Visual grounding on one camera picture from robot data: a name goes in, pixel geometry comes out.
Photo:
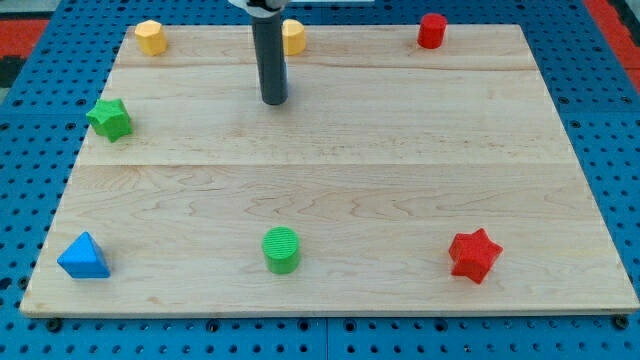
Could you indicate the red cylinder block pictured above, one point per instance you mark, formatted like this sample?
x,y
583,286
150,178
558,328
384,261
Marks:
x,y
432,30

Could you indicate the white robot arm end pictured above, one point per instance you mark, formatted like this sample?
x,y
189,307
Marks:
x,y
262,5

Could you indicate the green cylinder block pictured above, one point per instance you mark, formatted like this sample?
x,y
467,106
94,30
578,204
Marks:
x,y
280,246

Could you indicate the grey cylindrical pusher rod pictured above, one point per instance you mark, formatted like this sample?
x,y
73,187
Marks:
x,y
271,65

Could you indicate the yellow hexagonal block left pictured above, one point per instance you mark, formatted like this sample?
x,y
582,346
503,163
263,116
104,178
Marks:
x,y
150,37

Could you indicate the red star block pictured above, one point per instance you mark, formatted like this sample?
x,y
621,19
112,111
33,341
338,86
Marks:
x,y
473,255

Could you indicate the green star block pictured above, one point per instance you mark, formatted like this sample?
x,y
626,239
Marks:
x,y
110,119

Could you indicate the yellow hexagonal block centre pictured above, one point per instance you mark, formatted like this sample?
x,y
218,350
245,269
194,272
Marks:
x,y
294,37

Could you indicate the blue triangular block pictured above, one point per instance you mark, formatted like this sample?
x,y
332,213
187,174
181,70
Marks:
x,y
84,259

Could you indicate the yellow hexagonal block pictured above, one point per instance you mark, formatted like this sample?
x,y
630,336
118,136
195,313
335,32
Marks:
x,y
294,37
150,37

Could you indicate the wooden board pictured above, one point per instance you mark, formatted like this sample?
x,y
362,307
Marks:
x,y
382,153

